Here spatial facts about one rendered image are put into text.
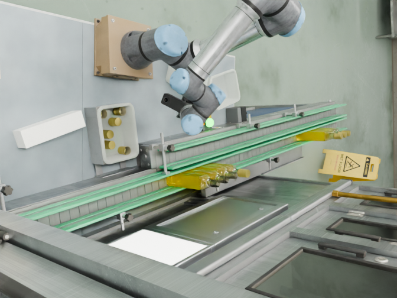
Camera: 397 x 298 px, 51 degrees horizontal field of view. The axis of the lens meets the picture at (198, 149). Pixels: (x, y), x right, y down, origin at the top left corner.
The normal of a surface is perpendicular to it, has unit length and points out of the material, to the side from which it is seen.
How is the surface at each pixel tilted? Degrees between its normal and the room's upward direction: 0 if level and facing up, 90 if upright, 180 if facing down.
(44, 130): 0
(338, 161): 77
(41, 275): 90
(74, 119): 0
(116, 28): 5
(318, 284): 90
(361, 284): 90
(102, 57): 90
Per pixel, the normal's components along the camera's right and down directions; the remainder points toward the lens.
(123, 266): -0.09, -0.98
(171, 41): 0.67, -0.07
